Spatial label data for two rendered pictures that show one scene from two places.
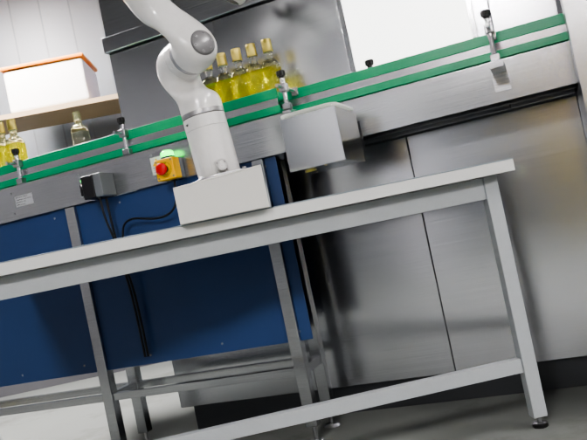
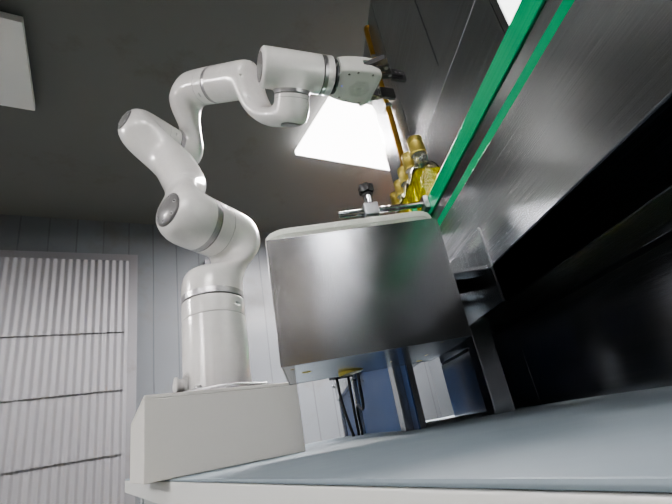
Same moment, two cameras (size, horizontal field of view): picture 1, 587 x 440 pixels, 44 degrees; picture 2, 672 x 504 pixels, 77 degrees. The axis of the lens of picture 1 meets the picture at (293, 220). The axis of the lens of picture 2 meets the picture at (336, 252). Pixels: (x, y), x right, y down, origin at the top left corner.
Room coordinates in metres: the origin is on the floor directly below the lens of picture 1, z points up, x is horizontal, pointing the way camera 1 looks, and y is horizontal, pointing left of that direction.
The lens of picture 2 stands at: (1.92, -0.63, 0.77)
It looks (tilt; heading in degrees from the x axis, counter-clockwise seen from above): 23 degrees up; 63
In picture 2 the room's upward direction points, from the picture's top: 11 degrees counter-clockwise
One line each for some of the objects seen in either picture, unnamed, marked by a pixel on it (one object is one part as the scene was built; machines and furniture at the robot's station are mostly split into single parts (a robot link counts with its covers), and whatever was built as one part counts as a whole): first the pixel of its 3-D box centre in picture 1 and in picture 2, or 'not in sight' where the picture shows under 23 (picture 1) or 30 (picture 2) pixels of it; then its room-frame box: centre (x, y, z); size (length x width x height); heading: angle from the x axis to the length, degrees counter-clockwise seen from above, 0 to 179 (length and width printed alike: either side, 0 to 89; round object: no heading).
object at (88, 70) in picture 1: (54, 90); not in sight; (4.60, 1.30, 1.87); 0.52 x 0.43 x 0.29; 95
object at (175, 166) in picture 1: (169, 169); not in sight; (2.41, 0.36, 0.96); 0.07 x 0.07 x 0.07; 70
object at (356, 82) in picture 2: not in sight; (351, 79); (2.35, -0.02, 1.49); 0.11 x 0.10 x 0.07; 176
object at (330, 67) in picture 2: not in sight; (324, 76); (2.29, -0.02, 1.49); 0.09 x 0.03 x 0.08; 86
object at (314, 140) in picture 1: (326, 141); (377, 303); (2.22, -0.15, 0.92); 0.27 x 0.17 x 0.15; 160
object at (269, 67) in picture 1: (275, 90); (434, 207); (2.47, -0.03, 1.16); 0.06 x 0.06 x 0.21; 71
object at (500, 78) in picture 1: (493, 50); not in sight; (2.10, -0.66, 1.07); 0.17 x 0.05 x 0.23; 160
